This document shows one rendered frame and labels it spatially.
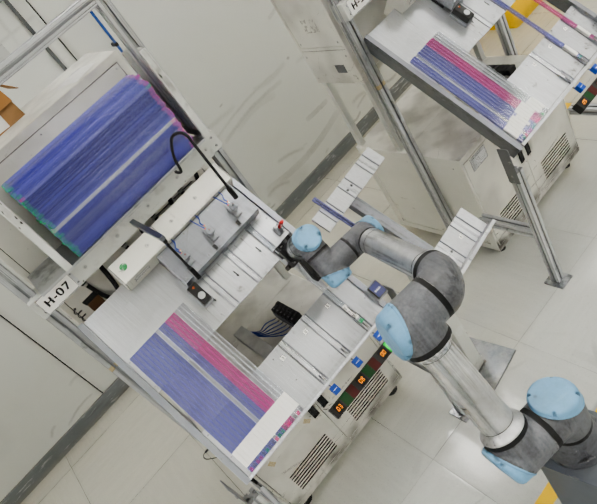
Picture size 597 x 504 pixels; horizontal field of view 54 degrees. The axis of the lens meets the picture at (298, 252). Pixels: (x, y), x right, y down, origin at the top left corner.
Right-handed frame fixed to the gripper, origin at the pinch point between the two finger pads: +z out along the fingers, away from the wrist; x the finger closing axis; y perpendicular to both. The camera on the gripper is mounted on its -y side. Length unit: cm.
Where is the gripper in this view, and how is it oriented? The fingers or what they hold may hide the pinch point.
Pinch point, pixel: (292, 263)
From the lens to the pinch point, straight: 192.3
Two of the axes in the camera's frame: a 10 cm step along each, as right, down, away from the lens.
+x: -6.5, 7.2, -2.6
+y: -7.4, -6.7, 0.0
